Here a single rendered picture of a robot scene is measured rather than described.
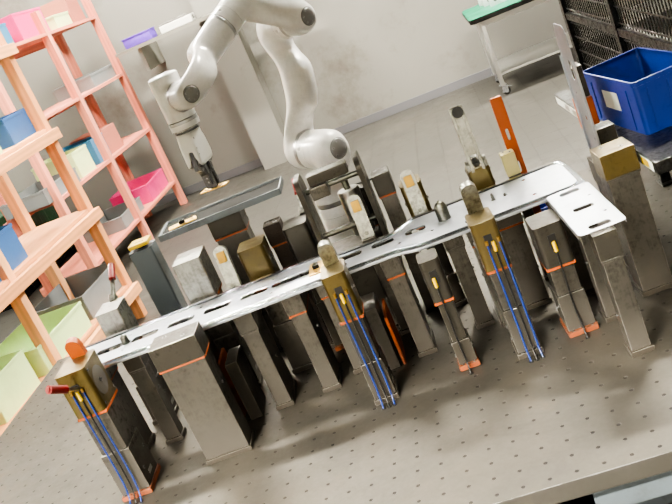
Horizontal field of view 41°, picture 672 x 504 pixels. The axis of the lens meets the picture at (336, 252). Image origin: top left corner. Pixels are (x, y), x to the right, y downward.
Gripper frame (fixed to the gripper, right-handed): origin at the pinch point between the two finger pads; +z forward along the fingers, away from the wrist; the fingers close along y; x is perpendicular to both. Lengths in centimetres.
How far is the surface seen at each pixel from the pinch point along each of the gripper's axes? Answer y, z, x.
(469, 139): 6, 12, 72
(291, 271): 26.2, 24.4, 20.9
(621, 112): 10, 17, 109
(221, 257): 22.1, 16.2, 3.0
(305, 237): 15.0, 20.4, 24.1
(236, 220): 4.7, 12.5, 3.8
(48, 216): -507, 80, -392
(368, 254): 32, 24, 43
